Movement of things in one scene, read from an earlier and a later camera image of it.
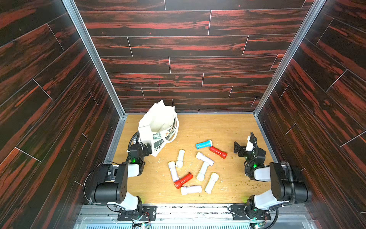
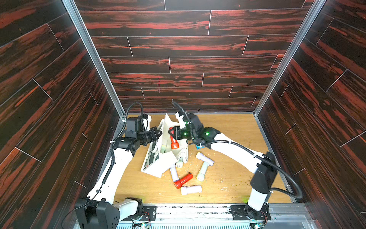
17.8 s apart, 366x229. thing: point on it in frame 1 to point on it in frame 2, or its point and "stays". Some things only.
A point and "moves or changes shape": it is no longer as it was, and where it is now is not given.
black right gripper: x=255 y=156 to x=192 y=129
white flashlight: x=200 y=176 stays
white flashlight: x=205 y=158 stays
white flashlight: x=214 y=177 to x=163 y=149
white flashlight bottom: x=187 y=190 stays
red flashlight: x=178 y=183 stays
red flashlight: x=223 y=154 moves or changes shape
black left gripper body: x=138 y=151 to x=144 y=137
